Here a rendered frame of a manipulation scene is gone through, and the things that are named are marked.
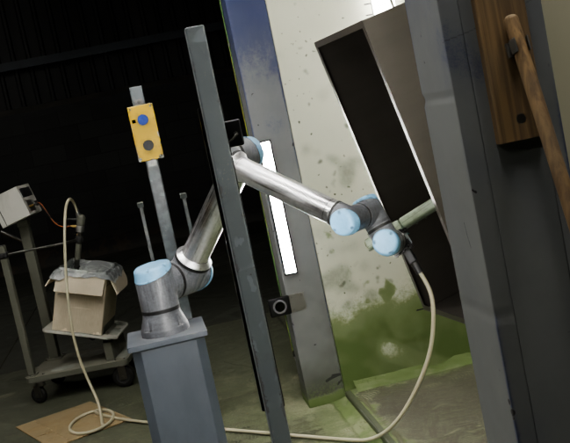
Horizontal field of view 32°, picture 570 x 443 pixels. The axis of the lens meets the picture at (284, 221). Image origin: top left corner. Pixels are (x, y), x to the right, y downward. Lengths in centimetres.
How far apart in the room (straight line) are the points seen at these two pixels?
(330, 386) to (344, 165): 104
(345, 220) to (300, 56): 148
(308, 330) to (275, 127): 96
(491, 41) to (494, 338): 51
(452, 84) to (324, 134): 290
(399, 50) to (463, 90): 181
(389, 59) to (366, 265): 143
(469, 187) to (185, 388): 228
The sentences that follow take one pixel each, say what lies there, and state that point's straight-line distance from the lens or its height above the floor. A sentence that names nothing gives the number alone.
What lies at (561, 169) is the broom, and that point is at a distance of 162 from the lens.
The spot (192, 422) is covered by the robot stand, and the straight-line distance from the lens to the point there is 382.
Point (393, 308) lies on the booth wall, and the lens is 468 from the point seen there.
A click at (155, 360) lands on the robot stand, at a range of 376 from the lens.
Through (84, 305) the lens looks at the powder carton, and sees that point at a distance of 585.
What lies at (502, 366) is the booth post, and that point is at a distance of 174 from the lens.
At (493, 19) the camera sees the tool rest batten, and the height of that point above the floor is 146.
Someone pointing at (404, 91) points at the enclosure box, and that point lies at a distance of 347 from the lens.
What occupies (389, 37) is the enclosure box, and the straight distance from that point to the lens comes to 347.
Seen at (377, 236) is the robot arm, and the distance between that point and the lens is 332.
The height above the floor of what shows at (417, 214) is 92.
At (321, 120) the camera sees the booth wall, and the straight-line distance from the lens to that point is 454.
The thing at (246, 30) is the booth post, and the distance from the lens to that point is 452.
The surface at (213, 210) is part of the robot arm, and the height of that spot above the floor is 107.
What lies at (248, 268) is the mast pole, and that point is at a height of 100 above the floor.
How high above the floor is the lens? 138
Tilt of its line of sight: 6 degrees down
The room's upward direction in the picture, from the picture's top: 12 degrees counter-clockwise
